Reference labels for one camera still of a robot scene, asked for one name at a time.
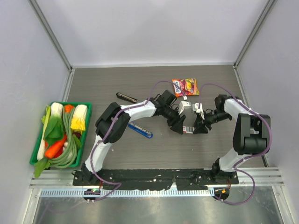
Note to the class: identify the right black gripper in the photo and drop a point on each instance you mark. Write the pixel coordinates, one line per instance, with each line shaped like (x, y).
(200, 125)

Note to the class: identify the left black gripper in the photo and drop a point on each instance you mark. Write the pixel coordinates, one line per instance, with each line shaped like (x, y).
(176, 124)

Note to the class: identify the small staple box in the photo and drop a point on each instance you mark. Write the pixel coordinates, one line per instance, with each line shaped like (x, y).
(188, 129)

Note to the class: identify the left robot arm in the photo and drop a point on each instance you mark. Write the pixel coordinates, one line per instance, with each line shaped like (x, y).
(112, 124)

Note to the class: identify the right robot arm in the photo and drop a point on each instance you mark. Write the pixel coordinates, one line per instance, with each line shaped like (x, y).
(251, 135)

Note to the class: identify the Fox's candy bag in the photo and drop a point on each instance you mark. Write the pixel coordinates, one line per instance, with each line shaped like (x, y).
(185, 87)

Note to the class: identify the toy napa cabbage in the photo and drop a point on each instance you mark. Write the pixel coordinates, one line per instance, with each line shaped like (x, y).
(78, 118)

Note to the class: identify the toy green beans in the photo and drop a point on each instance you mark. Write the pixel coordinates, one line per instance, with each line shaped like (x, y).
(70, 152)

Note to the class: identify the toy bok choy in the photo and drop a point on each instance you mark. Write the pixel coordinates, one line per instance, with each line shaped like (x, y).
(53, 131)

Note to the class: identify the toy carrot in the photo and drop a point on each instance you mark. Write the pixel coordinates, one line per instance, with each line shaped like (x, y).
(53, 149)

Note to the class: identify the green plastic tray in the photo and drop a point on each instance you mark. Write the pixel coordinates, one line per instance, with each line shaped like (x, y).
(33, 159)

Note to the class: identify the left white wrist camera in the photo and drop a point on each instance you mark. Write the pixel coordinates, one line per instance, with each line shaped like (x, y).
(184, 105)

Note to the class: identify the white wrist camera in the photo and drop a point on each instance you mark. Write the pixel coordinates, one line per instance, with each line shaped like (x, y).
(184, 105)
(198, 109)

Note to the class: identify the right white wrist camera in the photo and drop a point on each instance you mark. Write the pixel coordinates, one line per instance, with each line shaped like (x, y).
(198, 109)

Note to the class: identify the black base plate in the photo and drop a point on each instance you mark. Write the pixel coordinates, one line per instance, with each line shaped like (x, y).
(162, 179)

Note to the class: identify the slotted cable duct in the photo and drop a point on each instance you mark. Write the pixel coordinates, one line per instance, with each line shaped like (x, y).
(77, 192)

